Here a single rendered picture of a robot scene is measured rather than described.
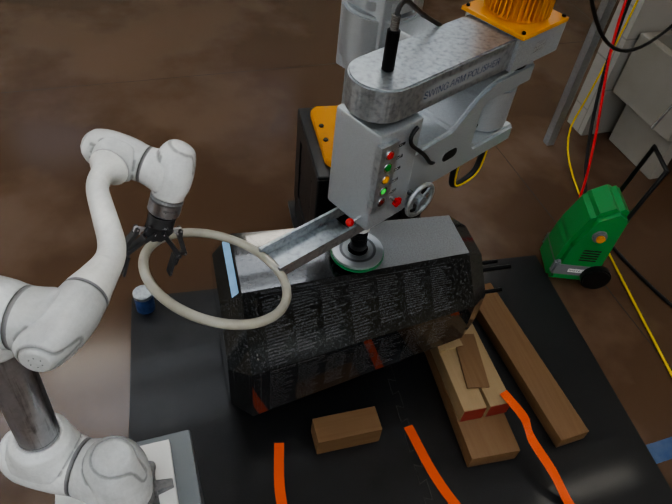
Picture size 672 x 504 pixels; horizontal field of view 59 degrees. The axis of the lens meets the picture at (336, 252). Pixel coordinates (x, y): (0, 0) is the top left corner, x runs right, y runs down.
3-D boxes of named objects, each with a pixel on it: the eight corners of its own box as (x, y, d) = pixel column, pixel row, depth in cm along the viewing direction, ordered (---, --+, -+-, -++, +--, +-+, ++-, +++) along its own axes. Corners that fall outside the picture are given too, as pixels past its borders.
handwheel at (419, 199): (413, 194, 233) (420, 164, 222) (432, 208, 229) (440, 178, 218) (386, 210, 226) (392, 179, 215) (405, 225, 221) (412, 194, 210)
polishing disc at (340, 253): (393, 251, 247) (393, 249, 246) (360, 278, 235) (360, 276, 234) (354, 224, 256) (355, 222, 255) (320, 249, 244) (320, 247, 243)
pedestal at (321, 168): (287, 203, 386) (291, 104, 332) (385, 195, 399) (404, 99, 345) (305, 280, 343) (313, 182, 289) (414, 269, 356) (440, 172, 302)
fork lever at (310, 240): (387, 180, 248) (389, 171, 244) (421, 206, 239) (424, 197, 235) (252, 251, 212) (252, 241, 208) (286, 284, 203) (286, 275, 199)
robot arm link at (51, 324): (105, 280, 119) (40, 265, 120) (56, 348, 105) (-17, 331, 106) (112, 324, 127) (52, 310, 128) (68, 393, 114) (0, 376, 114)
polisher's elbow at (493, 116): (449, 116, 251) (460, 74, 236) (478, 102, 260) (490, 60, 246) (484, 139, 242) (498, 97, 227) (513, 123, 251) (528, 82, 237)
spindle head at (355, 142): (391, 169, 247) (410, 72, 214) (430, 198, 237) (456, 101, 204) (325, 204, 229) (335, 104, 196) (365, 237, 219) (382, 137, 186)
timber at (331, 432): (316, 454, 271) (318, 443, 263) (310, 430, 279) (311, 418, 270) (379, 441, 279) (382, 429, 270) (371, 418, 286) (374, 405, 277)
